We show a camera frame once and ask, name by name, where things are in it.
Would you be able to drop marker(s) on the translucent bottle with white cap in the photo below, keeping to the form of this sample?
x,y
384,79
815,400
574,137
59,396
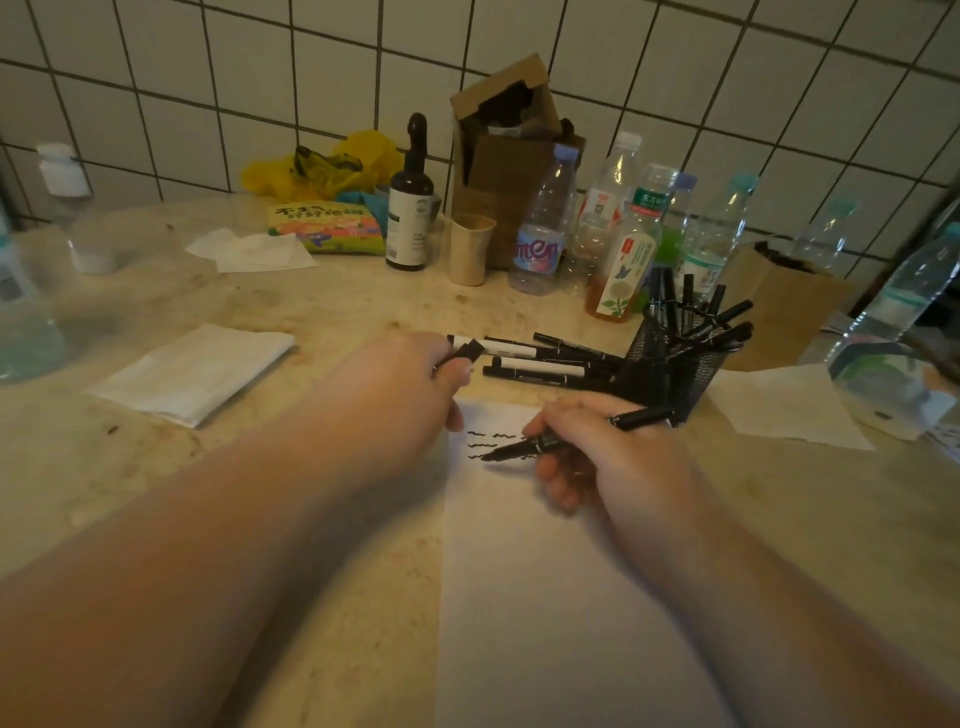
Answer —
x,y
79,217

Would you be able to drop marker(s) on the person's right forearm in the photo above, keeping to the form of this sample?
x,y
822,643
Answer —
x,y
780,630

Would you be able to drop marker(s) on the large clear water bottle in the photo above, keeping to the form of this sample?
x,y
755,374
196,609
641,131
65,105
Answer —
x,y
907,292

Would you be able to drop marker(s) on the person's right hand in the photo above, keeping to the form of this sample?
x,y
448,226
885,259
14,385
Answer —
x,y
630,465

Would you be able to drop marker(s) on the folded white tissue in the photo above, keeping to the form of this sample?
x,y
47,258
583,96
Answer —
x,y
191,371

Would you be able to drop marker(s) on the yellow plastic bag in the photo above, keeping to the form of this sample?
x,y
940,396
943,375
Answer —
x,y
330,169

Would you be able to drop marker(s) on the clear bottle with blue liquid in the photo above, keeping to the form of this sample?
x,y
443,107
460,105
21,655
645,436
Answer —
x,y
22,315

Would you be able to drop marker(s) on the bunch of upright black markers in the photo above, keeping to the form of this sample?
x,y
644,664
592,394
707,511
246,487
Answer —
x,y
701,319

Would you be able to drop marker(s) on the open brown cardboard box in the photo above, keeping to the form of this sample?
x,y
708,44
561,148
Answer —
x,y
499,165

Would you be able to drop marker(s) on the flat white napkin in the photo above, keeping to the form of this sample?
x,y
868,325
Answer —
x,y
787,409

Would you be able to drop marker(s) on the white paper sheet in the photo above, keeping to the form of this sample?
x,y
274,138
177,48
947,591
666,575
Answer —
x,y
525,615

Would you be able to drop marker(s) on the person's right thumb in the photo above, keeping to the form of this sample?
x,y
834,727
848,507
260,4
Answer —
x,y
551,424

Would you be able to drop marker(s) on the colourful snack packet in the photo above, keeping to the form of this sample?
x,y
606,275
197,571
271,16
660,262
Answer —
x,y
326,229

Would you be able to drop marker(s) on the clear bottle with pink label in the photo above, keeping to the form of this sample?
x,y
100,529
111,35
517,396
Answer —
x,y
540,240

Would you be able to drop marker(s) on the person's left forearm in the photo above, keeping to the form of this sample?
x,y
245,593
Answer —
x,y
187,592

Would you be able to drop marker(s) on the black mesh pen holder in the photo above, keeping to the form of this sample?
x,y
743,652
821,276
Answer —
x,y
664,375

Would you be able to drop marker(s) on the clear bottle with white cap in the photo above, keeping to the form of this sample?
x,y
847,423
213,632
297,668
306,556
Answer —
x,y
604,202

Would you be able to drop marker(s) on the green drink bottle blue cap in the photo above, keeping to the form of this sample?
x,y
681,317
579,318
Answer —
x,y
679,225

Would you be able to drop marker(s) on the black pen cap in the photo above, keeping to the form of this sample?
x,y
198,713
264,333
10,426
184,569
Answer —
x,y
466,352

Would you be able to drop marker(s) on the beige cup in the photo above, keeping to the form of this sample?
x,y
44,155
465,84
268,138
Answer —
x,y
470,251

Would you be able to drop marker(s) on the person's left thumb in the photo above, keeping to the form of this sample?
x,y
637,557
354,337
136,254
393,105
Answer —
x,y
459,397

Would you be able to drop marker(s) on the dark brown dropper bottle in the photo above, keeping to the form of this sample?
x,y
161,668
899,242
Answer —
x,y
409,217

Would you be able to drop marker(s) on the clear bottle with teal cap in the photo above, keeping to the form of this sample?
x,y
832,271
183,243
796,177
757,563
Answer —
x,y
821,236
712,240

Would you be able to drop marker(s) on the crumpled white tissue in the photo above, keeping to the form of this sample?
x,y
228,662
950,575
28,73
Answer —
x,y
251,251

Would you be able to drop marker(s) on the tea bottle with green cap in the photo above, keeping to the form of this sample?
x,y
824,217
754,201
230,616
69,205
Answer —
x,y
622,270

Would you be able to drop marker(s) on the black marker pen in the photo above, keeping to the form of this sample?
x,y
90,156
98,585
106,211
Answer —
x,y
645,418

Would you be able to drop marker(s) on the pile of lying black markers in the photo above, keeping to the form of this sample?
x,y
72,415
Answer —
x,y
547,364

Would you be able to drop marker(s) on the person's left hand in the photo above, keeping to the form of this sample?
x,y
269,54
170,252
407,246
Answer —
x,y
382,405

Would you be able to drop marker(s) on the brown paper bag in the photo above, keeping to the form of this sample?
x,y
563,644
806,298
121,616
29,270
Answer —
x,y
787,315

